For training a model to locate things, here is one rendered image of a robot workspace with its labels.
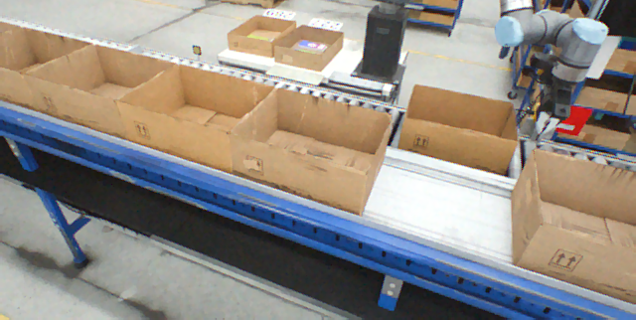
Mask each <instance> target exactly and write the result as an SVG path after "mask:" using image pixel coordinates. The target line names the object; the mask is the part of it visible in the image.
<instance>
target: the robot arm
mask: <svg viewBox="0 0 636 320"><path fill-rule="evenodd" d="M392 1H401V0H392ZM500 7H501V12H500V15H501V19H500V20H499V21H498V22H497V23H496V26H495V30H494V34H495V38H496V40H497V41H498V43H499V44H500V45H502V46H505V47H517V46H523V45H531V44H541V43H549V44H551V45H553V46H555V47H557V48H559V49H561V52H560V54H559V56H558V59H557V61H556V62H554V68H553V70H552V72H553V74H554V76H553V79H554V83H553V85H551V86H544V88H543V89H542V92H541V94H540V96H539V106H538V107H537V110H536V117H537V130H538V132H539V134H541V135H543V134H545V133H547V132H549V131H550V130H552V129H553V128H555V127H556V126H558V125H559V124H560V123H562V122H563V121H564V120H566V119H567V118H568V117H569V116H570V101H571V86H575V85H577V84H578V83H579V82H580V81H583V80H584V79H585V77H586V75H587V73H588V71H589V69H590V67H591V65H592V63H593V60H594V58H595V56H596V54H597V52H598V50H599V48H600V47H601V45H602V43H603V42H604V41H605V37H606V34H607V33H608V29H607V27H606V26H605V25H603V24H602V23H600V22H597V21H593V20H592V19H587V18H578V19H576V20H574V19H572V18H569V17H567V16H565V15H564V14H561V13H560V12H558V11H556V10H550V9H544V10H541V11H539V12H538V13H537V14H535V15H534V7H533V5H532V0H500ZM547 112H551V113H552V115H551V116H550V117H549V115H548V114H547ZM548 117H549V121H548V122H547V123H546V126H545V127H544V125H545V124H544V122H545V120H547V119H548ZM543 127H544V128H543Z"/></svg>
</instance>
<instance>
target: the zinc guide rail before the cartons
mask: <svg viewBox="0 0 636 320"><path fill-rule="evenodd" d="M385 157H387V158H390V159H394V160H398V161H401V162H403V163H407V164H411V165H414V166H418V167H422V168H425V169H429V170H432V171H435V172H439V173H446V174H450V175H454V176H457V177H460V178H464V179H467V180H471V181H475V182H478V183H482V184H485V185H488V186H492V187H496V188H499V189H503V190H507V191H510V192H512V190H513V188H514V186H515V184H516V182H517V180H514V179H511V178H507V177H504V176H500V175H496V174H492V173H488V172H482V171H478V170H474V169H470V168H467V167H463V166H459V165H456V164H452V163H449V162H445V161H441V160H437V159H433V158H430V157H427V156H423V155H419V154H415V153H412V152H408V151H404V150H401V149H398V148H394V147H390V146H387V150H386V155H385Z"/></svg>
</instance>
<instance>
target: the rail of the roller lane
mask: <svg viewBox="0 0 636 320"><path fill-rule="evenodd" d="M0 17H1V18H7V19H8V20H11V19H13V20H15V21H16V22H18V21H20V22H21V23H22V24H23V23H28V24H29V25H36V26H37V27H41V26H42V27H44V28H45V29H47V28H49V29H51V30H52V31H54V30H58V31H59V32H60V33H61V32H66V33H67V34H68V35H69V34H73V35H74V36H83V37H84V38H85V37H90V38H91V39H92V40H93V39H99V41H100V42H101V41H106V42H107V43H108V44H110V43H114V44H115V45H116V46H120V45H123V46H124V47H125V49H126V48H128V47H133V46H135V45H133V44H128V43H125V42H121V41H116V40H112V39H107V38H104V37H100V36H97V35H88V34H84V33H79V32H75V31H72V30H67V29H63V28H59V27H55V26H50V25H46V24H43V23H38V22H34V21H30V20H25V19H21V18H18V17H13V16H9V15H5V14H0ZM142 48H144V49H145V50H147V52H151V55H152V56H153V55H155V54H159V55H160V56H161V57H162V58H163V57H165V56H168V57H170V58H171V60H174V59H178V60H179V61H180V62H182V61H189V62H190V64H192V63H194V62H197V63H199V64H200V65H201V67H202V66H203V65H208V66H209V67H210V69H212V68H214V67H217V68H219V69H220V70H221V72H222V71H224V70H229V71H230V72H231V73H232V74H233V73H235V72H238V73H240V74H241V77H242V78H243V77H244V76H245V75H250V76H251V77H252V80H255V79H256V78H261V79H262V80H263V83H265V82H266V81H267V80H272V81H273V82H274V84H275V86H277V85H278V84H279V83H281V82H282V83H284V84H285V85H286V87H287V88H289V87H290V86H291V85H294V86H296V87H297V89H298V91H300V90H301V89H302V88H307V89H309V90H310V94H312V93H313V92H314V91H315V90H318V91H320V92H321V95H322V96H321V97H324V96H325V94H327V93H331V94H333V96H334V100H337V99H338V97H340V96H344V97H345V98H346V103H349V102H350V101H351V100H352V99H355V100H357V101H358V102H359V104H360V107H362V106H363V104H364V103H366V102H368V103H370V104H371V105H372V106H373V110H375V109H376V107H378V106H383V107H384V108H385V109H386V113H389V112H390V111H391V110H392V109H396V110H398V111H399V114H400V116H399V118H398V120H397V124H400V122H401V117H402V115H403V114H405V111H406V107H401V106H398V105H394V104H390V103H385V102H381V101H377V100H372V99H369V98H365V97H360V96H356V95H352V94H347V93H344V92H340V91H336V90H332V89H323V88H319V87H316V86H311V85H307V84H303V83H298V82H294V81H290V80H283V79H279V78H275V77H270V76H266V75H262V74H258V73H253V72H250V71H245V70H241V69H237V68H233V67H229V66H225V65H220V64H216V63H212V62H207V61H204V60H201V61H198V60H195V59H191V58H187V57H182V56H178V55H175V54H170V53H166V52H162V51H158V50H153V49H150V48H146V47H142ZM518 136H519V141H520V153H521V154H522V155H524V154H523V144H524V143H525V142H527V141H531V138H530V136H527V135H523V134H518ZM535 143H536V144H537V148H540V146H542V145H544V144H548V145H550V146H551V147H552V148H553V150H554V153H557V151H558V150H560V149H563V148H565V149H567V150H568V151H569V153H570V157H573V156H574V155H575V154H577V153H584V154H586V155H587V156H588V159H589V161H592V159H593V158H595V157H601V158H603V159H605V161H606V163H607V166H609V165H610V164H611V163H613V162H621V163H622V164H623V165H624V167H625V169H626V170H627V171H628V169H629V168H631V167H633V166H636V161H634V160H630V159H626V158H621V157H618V156H614V155H610V154H605V153H601V152H597V151H592V150H589V149H585V148H580V147H576V146H572V145H567V144H560V143H555V142H551V141H547V140H543V139H542V141H541V143H538V142H537V141H535Z"/></svg>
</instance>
